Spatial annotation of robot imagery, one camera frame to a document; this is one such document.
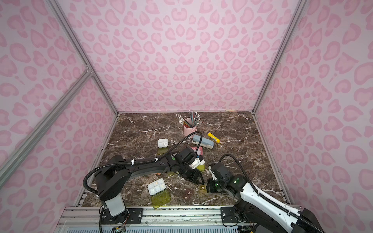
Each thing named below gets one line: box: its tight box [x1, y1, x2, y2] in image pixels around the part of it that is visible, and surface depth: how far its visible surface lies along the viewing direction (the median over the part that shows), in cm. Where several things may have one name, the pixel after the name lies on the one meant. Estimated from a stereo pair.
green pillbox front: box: [147, 178, 171, 210], surface depth 82 cm
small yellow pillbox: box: [199, 184, 207, 196], surface depth 83 cm
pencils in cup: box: [175, 110, 205, 129], surface depth 100 cm
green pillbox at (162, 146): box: [157, 138, 169, 155], surface depth 102 cm
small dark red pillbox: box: [183, 188, 194, 200], surface depth 82 cm
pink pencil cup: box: [183, 117, 198, 137], surface depth 100 cm
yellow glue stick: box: [207, 132, 221, 144], surface depth 104 cm
